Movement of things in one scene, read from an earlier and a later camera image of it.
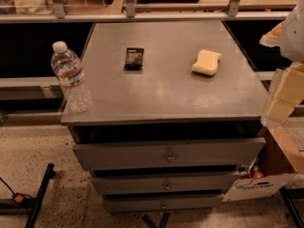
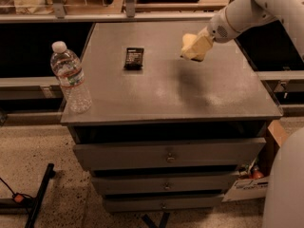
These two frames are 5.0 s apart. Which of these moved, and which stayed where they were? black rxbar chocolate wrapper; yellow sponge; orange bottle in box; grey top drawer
Moved: yellow sponge
Stayed: orange bottle in box; grey top drawer; black rxbar chocolate wrapper
